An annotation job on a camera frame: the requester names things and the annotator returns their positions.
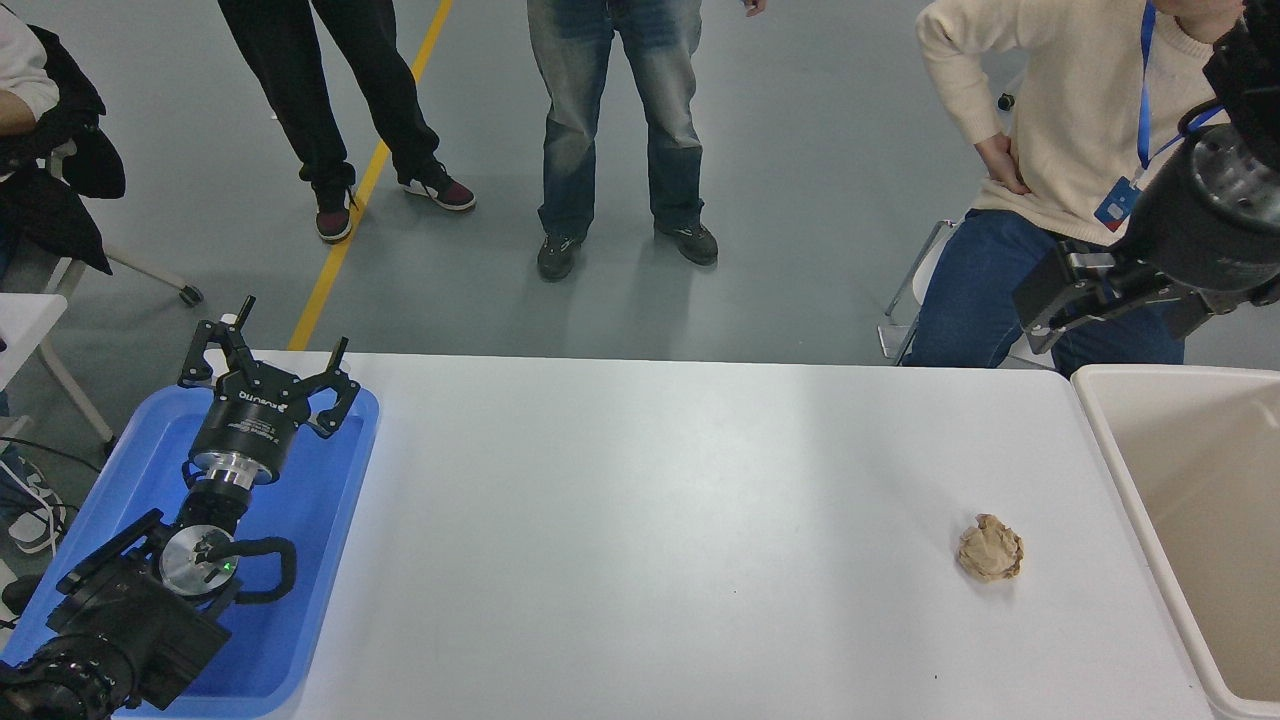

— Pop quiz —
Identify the white chair with metal frame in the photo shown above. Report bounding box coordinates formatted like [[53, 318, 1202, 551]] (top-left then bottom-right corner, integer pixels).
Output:
[[878, 215, 1059, 373]]

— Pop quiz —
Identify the blue plastic tray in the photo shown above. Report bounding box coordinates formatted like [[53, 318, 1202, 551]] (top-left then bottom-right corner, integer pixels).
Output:
[[0, 385, 381, 719]]

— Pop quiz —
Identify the person's right hand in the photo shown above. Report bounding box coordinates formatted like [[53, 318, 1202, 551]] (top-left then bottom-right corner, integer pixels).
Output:
[[975, 132, 1032, 197]]

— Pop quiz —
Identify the tan paper ball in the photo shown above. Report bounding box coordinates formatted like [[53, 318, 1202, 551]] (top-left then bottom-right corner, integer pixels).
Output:
[[957, 513, 1026, 584]]

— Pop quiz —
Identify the person's foot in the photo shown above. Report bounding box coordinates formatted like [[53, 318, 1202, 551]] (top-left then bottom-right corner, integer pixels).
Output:
[[8, 478, 69, 557]]

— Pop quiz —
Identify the grey chair with castor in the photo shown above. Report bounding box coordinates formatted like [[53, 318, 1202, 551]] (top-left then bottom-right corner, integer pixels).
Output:
[[40, 140, 205, 307]]

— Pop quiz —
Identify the thin black cable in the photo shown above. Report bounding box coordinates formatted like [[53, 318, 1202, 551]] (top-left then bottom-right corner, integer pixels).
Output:
[[0, 436, 103, 477]]

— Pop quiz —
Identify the blue lanyard with badge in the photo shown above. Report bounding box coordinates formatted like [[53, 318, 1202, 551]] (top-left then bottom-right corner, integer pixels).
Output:
[[1093, 3, 1226, 233]]

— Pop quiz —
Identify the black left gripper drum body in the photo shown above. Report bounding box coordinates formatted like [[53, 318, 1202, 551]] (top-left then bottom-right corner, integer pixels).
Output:
[[189, 368, 303, 469]]

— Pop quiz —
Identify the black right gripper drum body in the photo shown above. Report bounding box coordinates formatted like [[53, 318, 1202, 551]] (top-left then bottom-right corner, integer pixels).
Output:
[[1110, 138, 1280, 306]]

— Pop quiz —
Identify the large pale bin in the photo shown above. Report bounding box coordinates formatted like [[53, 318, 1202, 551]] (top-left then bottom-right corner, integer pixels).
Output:
[[1070, 364, 1280, 720]]

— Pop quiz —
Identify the black jacket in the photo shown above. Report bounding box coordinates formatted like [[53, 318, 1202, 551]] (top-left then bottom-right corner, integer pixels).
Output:
[[0, 25, 127, 276]]

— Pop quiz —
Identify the person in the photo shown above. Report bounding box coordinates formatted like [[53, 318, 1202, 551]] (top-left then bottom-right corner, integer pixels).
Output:
[[0, 5, 61, 137], [526, 0, 769, 283], [900, 0, 1251, 379], [217, 0, 477, 244]]

